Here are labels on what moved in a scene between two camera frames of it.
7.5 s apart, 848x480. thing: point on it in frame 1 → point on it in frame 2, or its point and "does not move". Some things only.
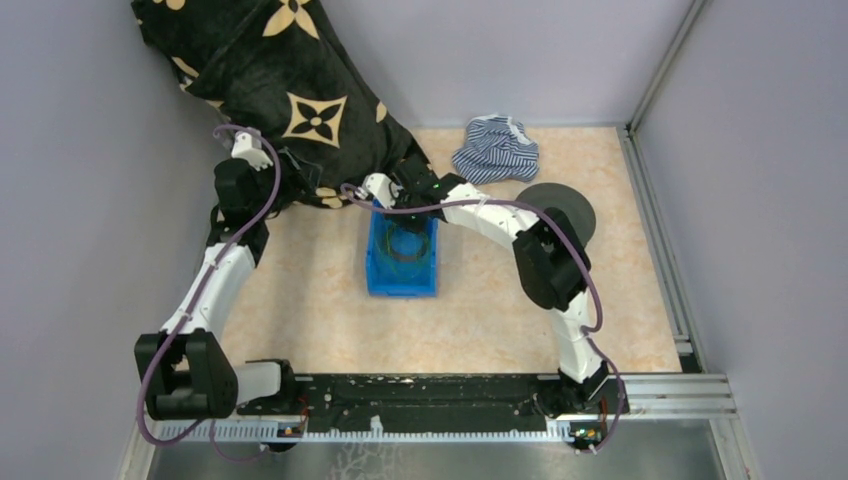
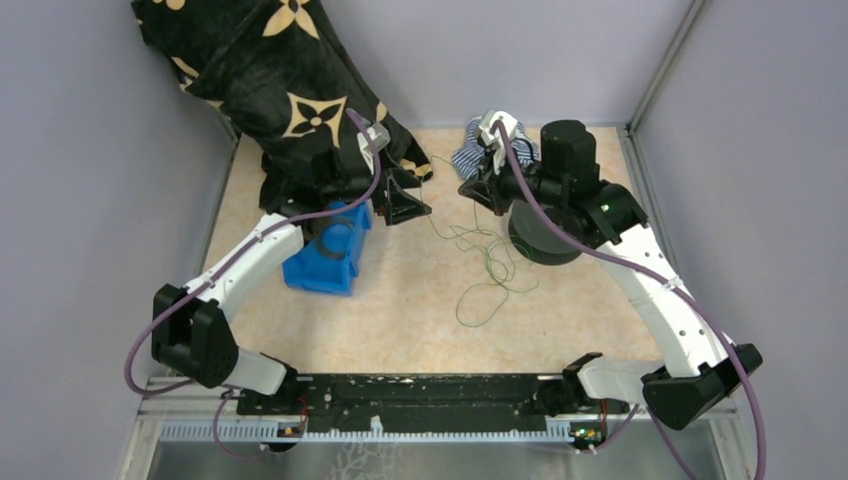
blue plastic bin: [402, 262] → [329, 262]
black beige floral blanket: [286, 75] does not move
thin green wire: [407, 248] → [482, 304]
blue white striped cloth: [497, 150] does not move
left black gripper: [268, 170] → [401, 205]
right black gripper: [393, 216] → [481, 191]
